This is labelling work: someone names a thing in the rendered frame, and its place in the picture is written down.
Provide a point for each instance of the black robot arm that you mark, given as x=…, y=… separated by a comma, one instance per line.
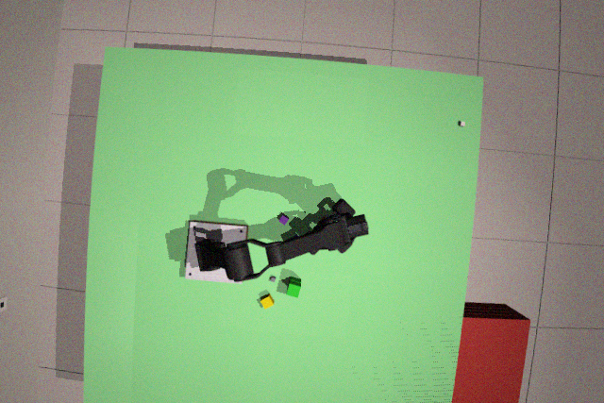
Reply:
x=235, y=258

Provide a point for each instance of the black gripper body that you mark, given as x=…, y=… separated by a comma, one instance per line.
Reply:
x=343, y=209

